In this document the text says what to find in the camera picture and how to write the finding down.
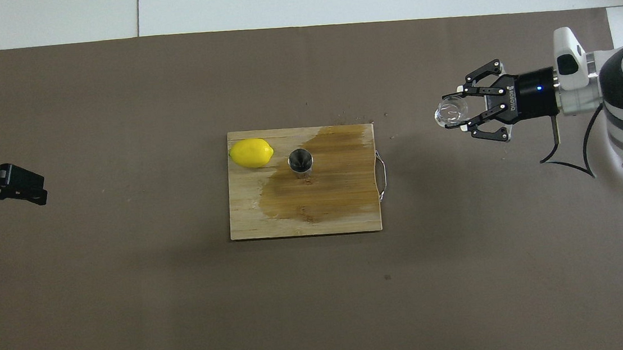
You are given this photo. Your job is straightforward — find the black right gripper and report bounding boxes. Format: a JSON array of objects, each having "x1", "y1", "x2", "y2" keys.
[{"x1": 439, "y1": 54, "x2": 562, "y2": 147}]

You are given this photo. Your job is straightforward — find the small clear glass cup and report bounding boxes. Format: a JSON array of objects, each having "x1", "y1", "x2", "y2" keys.
[{"x1": 433, "y1": 97, "x2": 471, "y2": 131}]

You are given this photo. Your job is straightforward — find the steel double cone jigger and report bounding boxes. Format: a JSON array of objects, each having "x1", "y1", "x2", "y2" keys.
[{"x1": 286, "y1": 147, "x2": 315, "y2": 178}]

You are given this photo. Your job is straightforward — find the brown paper table mat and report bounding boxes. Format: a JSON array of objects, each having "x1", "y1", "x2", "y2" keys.
[{"x1": 0, "y1": 0, "x2": 623, "y2": 350}]

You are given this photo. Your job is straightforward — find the wooden cutting board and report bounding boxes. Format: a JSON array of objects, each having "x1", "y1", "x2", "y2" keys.
[{"x1": 222, "y1": 119, "x2": 392, "y2": 244}]

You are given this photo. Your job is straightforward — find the yellow lemon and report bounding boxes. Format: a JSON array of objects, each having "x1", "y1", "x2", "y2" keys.
[{"x1": 228, "y1": 137, "x2": 276, "y2": 171}]

